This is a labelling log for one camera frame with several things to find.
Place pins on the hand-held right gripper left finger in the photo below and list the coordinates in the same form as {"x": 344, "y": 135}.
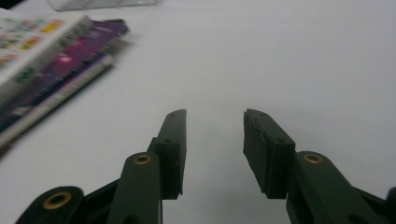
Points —
{"x": 172, "y": 155}

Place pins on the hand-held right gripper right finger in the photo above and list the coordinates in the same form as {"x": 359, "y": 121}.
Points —
{"x": 267, "y": 155}

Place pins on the red and purple magazine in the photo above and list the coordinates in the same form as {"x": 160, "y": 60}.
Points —
{"x": 102, "y": 34}

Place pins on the blue and purple magazine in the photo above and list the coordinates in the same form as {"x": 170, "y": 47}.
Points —
{"x": 46, "y": 88}

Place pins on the clear acrylic book rack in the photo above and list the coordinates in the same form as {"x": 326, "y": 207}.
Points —
{"x": 102, "y": 3}

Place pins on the thick white colourful book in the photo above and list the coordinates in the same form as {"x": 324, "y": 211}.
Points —
{"x": 31, "y": 40}

